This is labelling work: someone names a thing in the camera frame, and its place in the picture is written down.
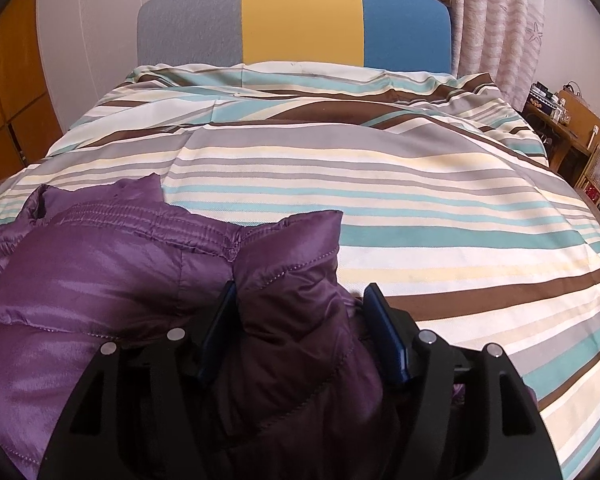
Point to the striped blanket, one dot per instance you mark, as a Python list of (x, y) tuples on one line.
[(380, 185)]

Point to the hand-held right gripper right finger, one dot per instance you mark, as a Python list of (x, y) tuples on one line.
[(387, 335)]

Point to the purple puffer jacket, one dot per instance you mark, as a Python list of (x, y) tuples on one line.
[(105, 270)]

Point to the wooden desk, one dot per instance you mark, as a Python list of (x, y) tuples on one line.
[(542, 115)]

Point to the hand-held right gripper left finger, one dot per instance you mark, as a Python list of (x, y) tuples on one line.
[(215, 335)]

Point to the wooden wardrobe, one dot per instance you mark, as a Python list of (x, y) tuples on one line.
[(10, 85)]

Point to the ship print curtain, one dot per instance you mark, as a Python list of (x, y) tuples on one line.
[(490, 25)]

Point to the grey yellow blue headboard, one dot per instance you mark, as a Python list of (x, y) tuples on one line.
[(300, 15)]

